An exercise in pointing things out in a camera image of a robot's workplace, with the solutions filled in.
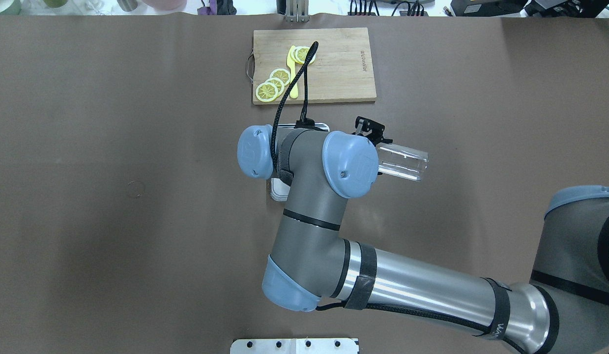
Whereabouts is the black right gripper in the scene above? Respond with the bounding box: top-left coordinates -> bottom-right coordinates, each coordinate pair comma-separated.
354,117 -> 386,145

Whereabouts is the glass sauce bottle metal spout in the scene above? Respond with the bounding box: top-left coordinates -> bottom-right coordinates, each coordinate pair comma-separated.
377,143 -> 429,182

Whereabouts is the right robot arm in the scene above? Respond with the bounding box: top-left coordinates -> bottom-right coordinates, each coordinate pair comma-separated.
237,118 -> 609,354

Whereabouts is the silver kitchen scale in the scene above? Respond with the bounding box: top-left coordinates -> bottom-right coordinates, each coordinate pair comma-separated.
268,122 -> 330,202

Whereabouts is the wooden cutting board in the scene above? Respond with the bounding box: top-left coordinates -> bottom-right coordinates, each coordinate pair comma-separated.
251,28 -> 377,105

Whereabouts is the lemon slice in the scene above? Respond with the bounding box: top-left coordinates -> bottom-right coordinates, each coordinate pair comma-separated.
265,78 -> 286,98
255,82 -> 277,103
270,68 -> 291,85
291,46 -> 310,65

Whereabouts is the white mounting plate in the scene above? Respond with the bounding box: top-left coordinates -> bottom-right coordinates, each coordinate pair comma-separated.
230,338 -> 361,354

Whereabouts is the aluminium frame post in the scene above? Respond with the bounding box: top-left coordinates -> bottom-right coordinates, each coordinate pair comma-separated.
282,0 -> 310,23

